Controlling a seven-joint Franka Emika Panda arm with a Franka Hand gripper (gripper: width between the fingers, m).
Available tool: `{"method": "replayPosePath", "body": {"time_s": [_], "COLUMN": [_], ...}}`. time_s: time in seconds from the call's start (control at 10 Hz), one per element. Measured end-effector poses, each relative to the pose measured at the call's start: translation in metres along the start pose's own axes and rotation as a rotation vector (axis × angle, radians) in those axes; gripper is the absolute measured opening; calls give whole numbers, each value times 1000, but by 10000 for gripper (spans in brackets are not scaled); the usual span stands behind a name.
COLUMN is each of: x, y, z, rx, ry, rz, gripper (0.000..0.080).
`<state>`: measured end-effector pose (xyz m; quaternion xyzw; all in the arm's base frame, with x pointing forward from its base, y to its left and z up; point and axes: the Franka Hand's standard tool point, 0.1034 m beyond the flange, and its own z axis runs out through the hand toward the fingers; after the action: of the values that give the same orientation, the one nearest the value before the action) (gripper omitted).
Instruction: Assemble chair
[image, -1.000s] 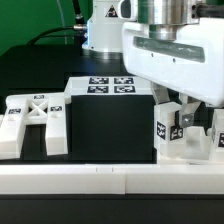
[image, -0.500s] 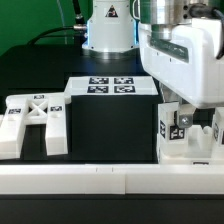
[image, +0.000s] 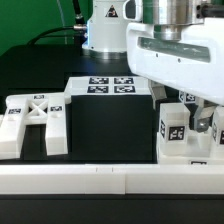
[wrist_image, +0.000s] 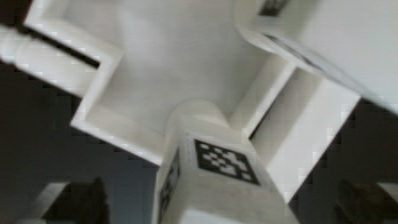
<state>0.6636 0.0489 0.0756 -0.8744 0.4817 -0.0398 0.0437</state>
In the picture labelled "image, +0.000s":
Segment white chair seat part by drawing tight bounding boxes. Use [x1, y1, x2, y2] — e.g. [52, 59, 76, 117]
[156, 128, 224, 165]

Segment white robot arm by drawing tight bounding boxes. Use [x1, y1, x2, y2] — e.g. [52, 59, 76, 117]
[123, 0, 224, 132]

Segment white front rail bar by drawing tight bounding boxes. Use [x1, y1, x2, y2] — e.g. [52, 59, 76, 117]
[0, 165, 224, 195]

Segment white chair back frame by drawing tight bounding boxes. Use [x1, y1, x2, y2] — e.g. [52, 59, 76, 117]
[0, 92, 72, 160]

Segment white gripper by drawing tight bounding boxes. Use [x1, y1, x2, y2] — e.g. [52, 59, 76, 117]
[126, 18, 224, 133]

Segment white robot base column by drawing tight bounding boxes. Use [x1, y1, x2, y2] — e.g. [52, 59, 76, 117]
[82, 0, 129, 60]

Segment black cable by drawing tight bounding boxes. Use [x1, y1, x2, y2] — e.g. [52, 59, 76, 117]
[26, 0, 88, 46]

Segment white flat tag plate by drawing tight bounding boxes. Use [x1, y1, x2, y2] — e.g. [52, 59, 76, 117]
[65, 76, 150, 96]

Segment white tagged cube left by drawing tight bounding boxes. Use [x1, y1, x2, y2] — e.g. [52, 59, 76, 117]
[179, 91, 196, 104]

